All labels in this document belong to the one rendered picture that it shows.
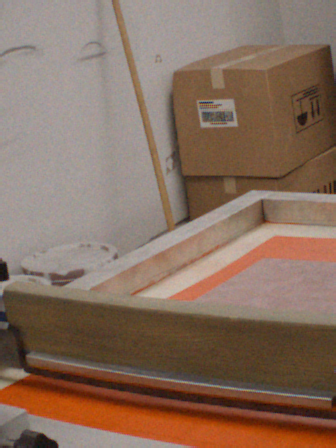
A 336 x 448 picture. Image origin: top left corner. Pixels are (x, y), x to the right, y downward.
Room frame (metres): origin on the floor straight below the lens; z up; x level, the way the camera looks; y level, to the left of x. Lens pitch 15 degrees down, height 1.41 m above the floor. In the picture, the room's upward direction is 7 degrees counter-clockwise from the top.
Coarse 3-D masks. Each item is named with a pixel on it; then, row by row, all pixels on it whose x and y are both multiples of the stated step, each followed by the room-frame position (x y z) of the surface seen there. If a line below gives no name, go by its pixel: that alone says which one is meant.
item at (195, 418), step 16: (176, 416) 1.02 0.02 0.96; (192, 416) 1.02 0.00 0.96; (208, 416) 1.01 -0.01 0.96; (224, 416) 1.01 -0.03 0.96; (240, 416) 1.00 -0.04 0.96; (256, 416) 1.00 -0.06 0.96; (272, 416) 0.99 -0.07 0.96; (288, 416) 0.99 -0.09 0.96; (304, 416) 0.98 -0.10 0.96; (160, 432) 0.99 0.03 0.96; (176, 432) 0.99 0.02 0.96; (192, 432) 0.98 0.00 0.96; (208, 432) 0.98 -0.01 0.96; (224, 432) 0.97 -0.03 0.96; (240, 432) 0.97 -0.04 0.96; (256, 432) 0.96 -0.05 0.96; (272, 432) 0.96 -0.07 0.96; (288, 432) 0.95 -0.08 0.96; (304, 432) 0.94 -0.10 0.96; (320, 432) 0.94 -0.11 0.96
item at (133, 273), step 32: (256, 192) 1.68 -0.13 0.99; (288, 192) 1.66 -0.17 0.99; (192, 224) 1.56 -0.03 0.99; (224, 224) 1.57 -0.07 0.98; (256, 224) 1.63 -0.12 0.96; (320, 224) 1.59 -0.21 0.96; (128, 256) 1.45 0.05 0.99; (160, 256) 1.46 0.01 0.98; (192, 256) 1.51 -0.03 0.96; (96, 288) 1.36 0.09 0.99; (128, 288) 1.40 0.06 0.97
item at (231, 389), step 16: (32, 352) 1.13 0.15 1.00; (64, 368) 1.10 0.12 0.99; (80, 368) 1.09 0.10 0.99; (96, 368) 1.07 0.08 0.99; (112, 368) 1.07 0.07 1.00; (128, 368) 1.06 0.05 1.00; (144, 384) 1.04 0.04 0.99; (160, 384) 1.03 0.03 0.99; (176, 384) 1.02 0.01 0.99; (192, 384) 1.01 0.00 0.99; (208, 384) 1.00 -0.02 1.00; (224, 384) 0.99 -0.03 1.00; (240, 384) 0.99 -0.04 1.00; (256, 384) 0.98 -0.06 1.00; (272, 400) 0.96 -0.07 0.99; (288, 400) 0.95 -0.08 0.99; (304, 400) 0.94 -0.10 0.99; (320, 400) 0.93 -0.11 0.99
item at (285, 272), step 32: (256, 256) 1.50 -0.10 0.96; (288, 256) 1.48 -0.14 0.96; (320, 256) 1.46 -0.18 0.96; (192, 288) 1.41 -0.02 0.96; (224, 288) 1.39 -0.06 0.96; (256, 288) 1.37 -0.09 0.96; (288, 288) 1.35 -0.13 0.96; (320, 288) 1.33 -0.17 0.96; (32, 384) 1.15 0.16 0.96; (64, 384) 1.14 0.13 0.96; (64, 416) 1.05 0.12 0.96; (96, 416) 1.04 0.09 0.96; (128, 416) 1.04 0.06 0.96; (160, 416) 1.03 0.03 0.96
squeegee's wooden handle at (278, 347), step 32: (32, 288) 1.14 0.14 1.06; (64, 288) 1.13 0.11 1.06; (32, 320) 1.13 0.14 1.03; (64, 320) 1.11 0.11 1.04; (96, 320) 1.08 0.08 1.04; (128, 320) 1.06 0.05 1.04; (160, 320) 1.04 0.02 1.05; (192, 320) 1.02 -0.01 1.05; (224, 320) 1.00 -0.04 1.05; (256, 320) 0.98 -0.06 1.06; (288, 320) 0.96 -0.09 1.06; (320, 320) 0.95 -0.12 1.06; (64, 352) 1.11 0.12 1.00; (96, 352) 1.09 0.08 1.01; (128, 352) 1.06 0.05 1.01; (160, 352) 1.04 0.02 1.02; (192, 352) 1.02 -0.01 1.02; (224, 352) 1.00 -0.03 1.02; (256, 352) 0.98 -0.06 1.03; (288, 352) 0.96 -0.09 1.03; (320, 352) 0.94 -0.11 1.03; (288, 384) 0.96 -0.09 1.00; (320, 384) 0.94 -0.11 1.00
